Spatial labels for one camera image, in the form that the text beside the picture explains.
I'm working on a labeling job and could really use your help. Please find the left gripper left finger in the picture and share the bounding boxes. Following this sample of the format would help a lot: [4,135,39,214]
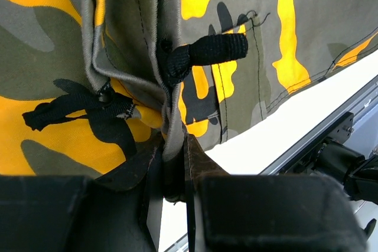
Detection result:
[1,136,163,251]

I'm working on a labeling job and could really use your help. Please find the orange green camouflage trousers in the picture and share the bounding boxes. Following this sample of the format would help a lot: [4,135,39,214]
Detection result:
[0,0,378,182]

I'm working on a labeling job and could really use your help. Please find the aluminium rail frame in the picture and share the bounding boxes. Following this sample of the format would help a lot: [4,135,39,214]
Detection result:
[164,74,378,252]

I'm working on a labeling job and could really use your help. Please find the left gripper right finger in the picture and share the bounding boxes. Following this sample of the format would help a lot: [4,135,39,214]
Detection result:
[183,135,368,251]

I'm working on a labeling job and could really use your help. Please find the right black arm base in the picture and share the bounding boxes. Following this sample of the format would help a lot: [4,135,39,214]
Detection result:
[278,112,377,204]

